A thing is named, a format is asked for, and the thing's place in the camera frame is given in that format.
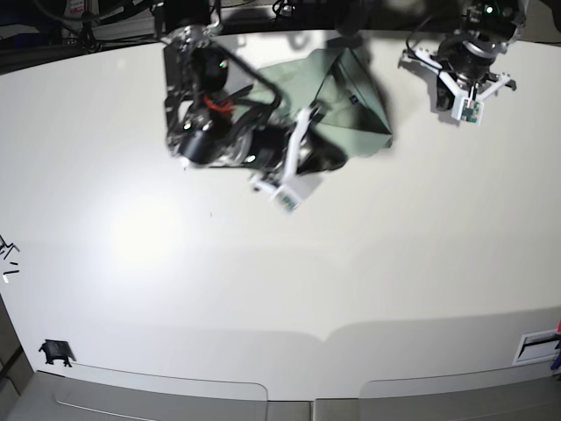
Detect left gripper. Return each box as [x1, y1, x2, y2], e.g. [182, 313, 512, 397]
[436, 52, 494, 111]

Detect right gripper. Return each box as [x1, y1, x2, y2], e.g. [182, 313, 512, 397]
[218, 103, 347, 175]

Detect light green T-shirt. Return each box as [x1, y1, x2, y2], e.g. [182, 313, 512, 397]
[259, 47, 393, 158]

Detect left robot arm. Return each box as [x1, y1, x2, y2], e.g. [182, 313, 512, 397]
[431, 1, 528, 89]

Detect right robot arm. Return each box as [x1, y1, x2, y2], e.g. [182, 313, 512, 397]
[162, 24, 347, 183]

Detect grey chair right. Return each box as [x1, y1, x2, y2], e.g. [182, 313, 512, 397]
[311, 363, 560, 420]

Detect black hex keys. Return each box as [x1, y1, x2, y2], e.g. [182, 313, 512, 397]
[0, 236, 20, 260]

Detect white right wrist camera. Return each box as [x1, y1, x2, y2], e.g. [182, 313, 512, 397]
[249, 107, 323, 213]

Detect dark camera mount post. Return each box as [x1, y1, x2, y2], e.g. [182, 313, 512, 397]
[335, 0, 376, 38]

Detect black cable bundle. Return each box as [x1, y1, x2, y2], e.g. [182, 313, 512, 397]
[30, 0, 308, 56]

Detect black clamp bracket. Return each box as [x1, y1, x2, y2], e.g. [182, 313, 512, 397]
[39, 339, 76, 367]

